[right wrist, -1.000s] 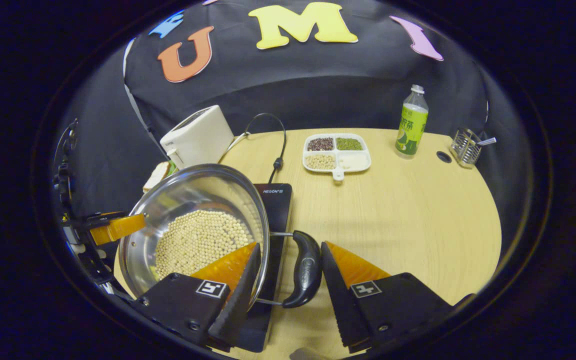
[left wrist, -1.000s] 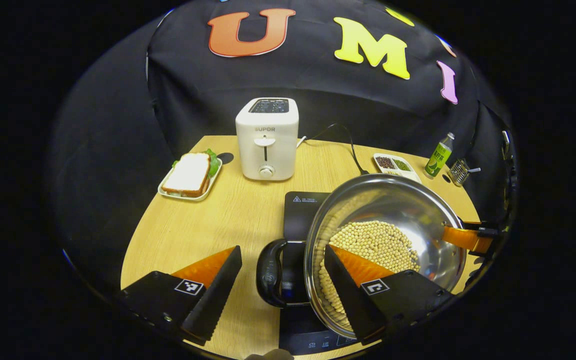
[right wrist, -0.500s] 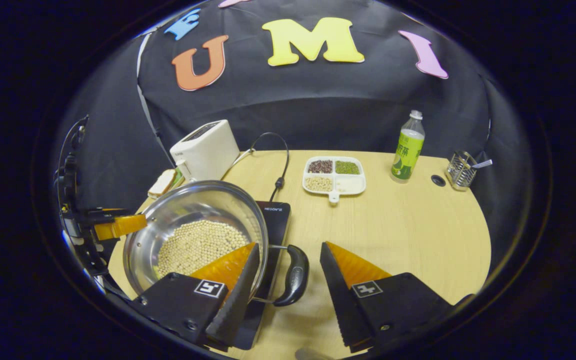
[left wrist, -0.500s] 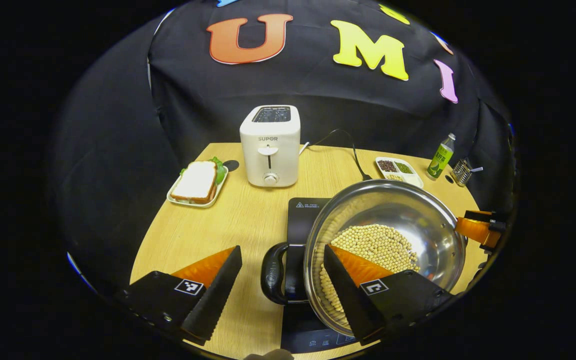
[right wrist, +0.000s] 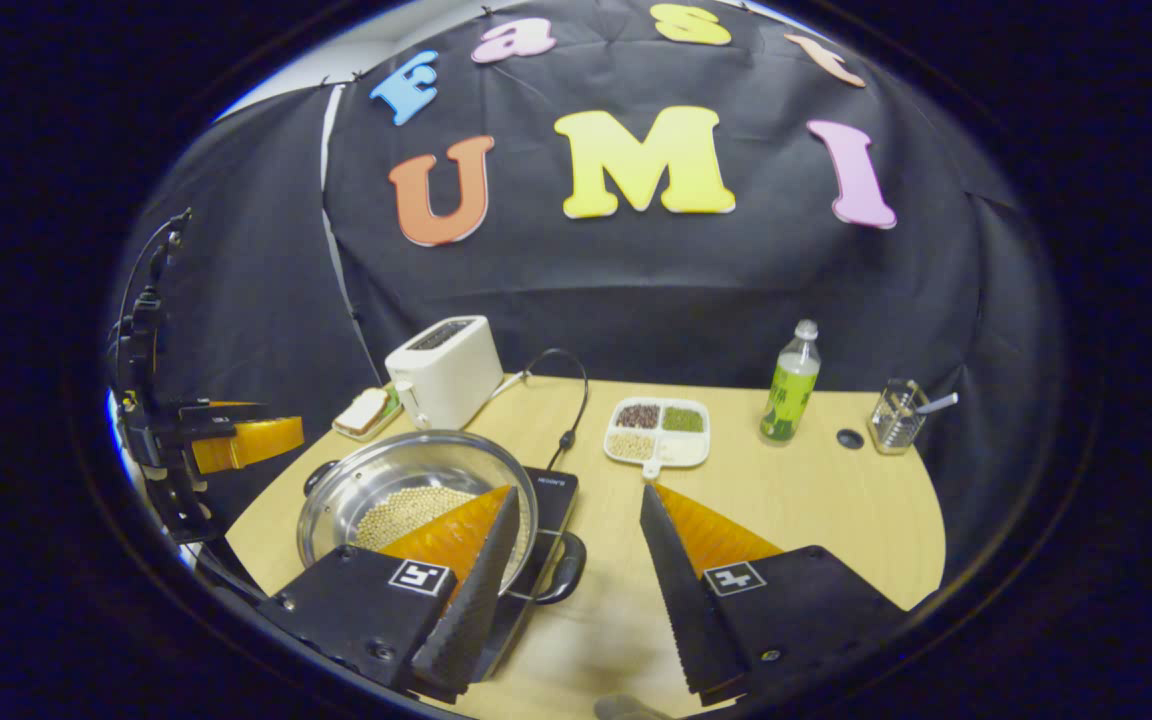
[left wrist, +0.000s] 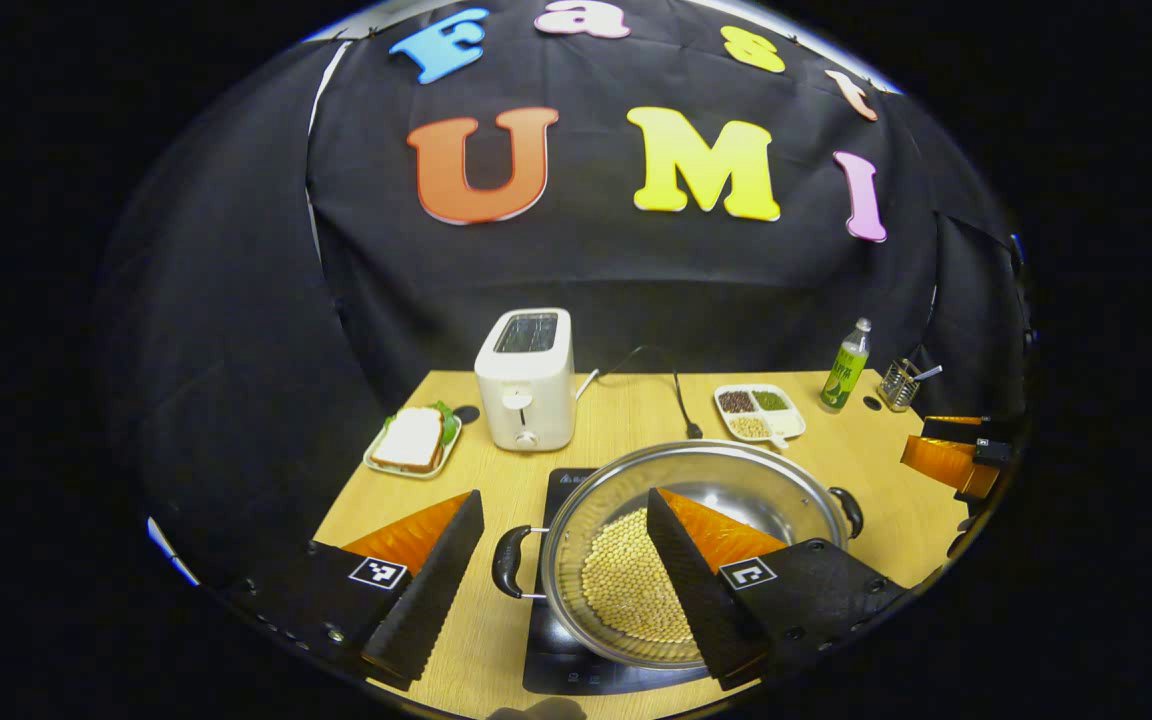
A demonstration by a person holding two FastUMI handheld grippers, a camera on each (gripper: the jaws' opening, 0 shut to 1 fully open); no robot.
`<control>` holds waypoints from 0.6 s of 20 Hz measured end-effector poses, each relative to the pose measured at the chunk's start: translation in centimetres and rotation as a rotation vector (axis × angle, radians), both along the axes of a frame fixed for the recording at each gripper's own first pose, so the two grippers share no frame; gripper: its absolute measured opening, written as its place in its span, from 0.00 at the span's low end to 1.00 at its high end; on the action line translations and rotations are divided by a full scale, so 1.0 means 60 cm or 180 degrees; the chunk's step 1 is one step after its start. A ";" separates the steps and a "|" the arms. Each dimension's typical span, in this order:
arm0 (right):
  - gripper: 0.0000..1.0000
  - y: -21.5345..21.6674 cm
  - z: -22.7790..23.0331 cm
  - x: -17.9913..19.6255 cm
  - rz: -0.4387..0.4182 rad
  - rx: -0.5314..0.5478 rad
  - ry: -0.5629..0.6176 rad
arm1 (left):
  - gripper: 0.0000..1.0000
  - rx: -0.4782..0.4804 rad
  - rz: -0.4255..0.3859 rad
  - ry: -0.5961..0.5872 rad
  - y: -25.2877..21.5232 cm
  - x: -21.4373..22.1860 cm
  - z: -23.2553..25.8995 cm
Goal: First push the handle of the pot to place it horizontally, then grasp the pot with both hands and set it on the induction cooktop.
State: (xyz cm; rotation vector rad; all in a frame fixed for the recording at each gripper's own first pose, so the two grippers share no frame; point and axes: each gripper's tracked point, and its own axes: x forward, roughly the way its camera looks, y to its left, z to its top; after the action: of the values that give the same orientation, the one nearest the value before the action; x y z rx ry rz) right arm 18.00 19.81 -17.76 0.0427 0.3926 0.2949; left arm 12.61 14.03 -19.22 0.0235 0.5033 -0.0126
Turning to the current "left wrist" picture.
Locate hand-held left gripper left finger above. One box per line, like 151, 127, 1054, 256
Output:
236, 488, 487, 692

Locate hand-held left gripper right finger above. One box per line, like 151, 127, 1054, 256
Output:
646, 487, 912, 691

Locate steel pot with black handles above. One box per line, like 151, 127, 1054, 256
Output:
492, 440, 865, 671

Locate black induction cooktop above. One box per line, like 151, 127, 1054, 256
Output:
523, 467, 737, 696

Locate metal mesh utensil holder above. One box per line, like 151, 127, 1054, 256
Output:
878, 358, 922, 413

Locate pile of soybeans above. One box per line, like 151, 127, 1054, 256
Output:
581, 508, 697, 644

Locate green drink bottle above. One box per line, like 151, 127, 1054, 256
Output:
819, 318, 873, 411

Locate small white plate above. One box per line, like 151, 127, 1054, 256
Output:
363, 402, 464, 480

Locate white divided dish with beans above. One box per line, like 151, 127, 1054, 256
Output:
713, 383, 807, 449

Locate sandwich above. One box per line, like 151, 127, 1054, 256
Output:
370, 406, 445, 473

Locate white toaster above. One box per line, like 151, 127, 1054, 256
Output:
474, 308, 577, 453

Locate black power cable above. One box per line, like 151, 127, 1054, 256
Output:
596, 346, 704, 441

